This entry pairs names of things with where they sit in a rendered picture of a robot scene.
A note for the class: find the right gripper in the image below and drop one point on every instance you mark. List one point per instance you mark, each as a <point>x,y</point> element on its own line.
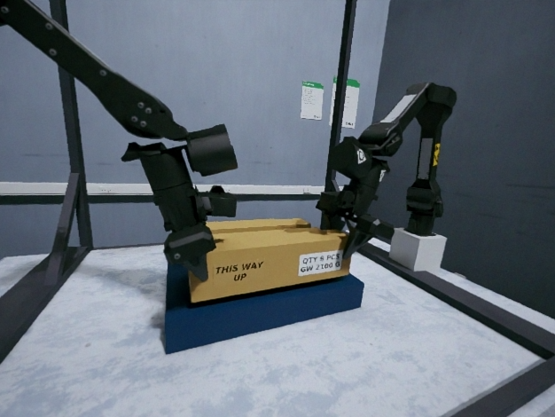
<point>190,246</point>

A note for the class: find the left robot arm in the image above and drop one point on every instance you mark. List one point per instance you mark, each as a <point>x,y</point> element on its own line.
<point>383,138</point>

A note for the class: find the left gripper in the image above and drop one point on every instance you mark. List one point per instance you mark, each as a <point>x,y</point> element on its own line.
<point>367,224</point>

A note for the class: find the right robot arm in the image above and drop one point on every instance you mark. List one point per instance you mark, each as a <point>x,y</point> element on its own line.
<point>141,114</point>

